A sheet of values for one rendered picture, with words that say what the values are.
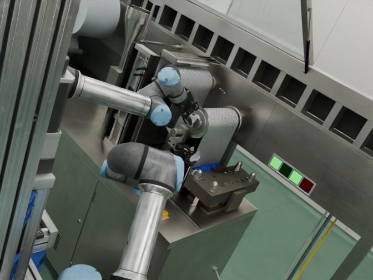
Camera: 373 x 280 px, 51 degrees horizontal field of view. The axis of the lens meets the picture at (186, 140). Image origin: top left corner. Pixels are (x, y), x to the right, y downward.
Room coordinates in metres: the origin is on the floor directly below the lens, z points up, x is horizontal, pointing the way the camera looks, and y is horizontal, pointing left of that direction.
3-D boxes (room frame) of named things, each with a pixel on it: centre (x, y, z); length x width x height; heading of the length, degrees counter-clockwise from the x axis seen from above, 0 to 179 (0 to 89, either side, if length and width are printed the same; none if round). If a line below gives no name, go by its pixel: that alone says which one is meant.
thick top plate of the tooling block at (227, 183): (1.69, -0.25, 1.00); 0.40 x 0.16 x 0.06; 145
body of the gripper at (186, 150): (1.54, 0.00, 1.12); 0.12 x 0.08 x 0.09; 145
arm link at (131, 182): (1.41, 0.11, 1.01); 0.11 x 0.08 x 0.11; 100
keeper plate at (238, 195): (1.65, -0.34, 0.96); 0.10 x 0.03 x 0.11; 145
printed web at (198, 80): (1.84, 0.02, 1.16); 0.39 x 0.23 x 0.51; 55
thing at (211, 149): (1.73, -0.13, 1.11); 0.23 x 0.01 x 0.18; 145
